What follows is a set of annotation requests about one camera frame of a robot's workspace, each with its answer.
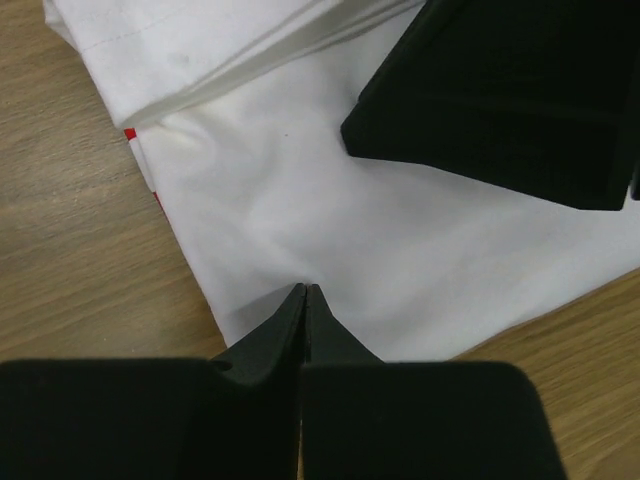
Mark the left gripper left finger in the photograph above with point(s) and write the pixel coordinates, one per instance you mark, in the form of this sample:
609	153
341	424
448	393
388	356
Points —
234	416

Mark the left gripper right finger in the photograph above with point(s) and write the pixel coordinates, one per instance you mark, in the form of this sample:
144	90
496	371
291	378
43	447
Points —
363	418

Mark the white red printed t-shirt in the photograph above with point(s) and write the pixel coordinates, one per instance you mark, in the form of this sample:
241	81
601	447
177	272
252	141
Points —
232	109

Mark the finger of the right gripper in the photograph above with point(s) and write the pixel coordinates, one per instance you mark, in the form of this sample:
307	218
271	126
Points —
539	97

